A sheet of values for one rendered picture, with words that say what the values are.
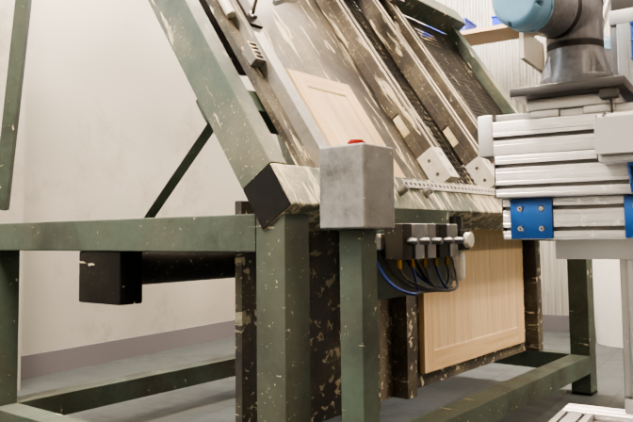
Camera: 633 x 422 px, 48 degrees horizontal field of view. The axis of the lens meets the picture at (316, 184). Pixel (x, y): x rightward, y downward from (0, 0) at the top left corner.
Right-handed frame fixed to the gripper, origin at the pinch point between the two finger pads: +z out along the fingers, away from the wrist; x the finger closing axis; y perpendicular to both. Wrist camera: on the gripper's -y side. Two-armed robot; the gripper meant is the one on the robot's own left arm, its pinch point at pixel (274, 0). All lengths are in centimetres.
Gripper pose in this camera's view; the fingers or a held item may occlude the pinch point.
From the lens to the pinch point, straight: 212.9
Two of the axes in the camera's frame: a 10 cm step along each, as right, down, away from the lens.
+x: -4.4, -8.0, 4.0
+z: -6.5, 6.0, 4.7
